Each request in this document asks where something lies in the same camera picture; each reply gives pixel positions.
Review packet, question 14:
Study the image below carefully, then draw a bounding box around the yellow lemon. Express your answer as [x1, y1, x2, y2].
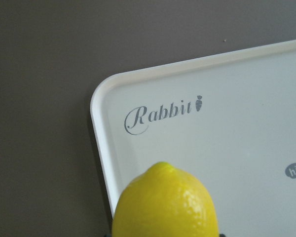
[112, 162, 220, 237]

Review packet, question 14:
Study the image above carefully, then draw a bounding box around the white rabbit print tray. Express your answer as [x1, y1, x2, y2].
[90, 40, 296, 237]

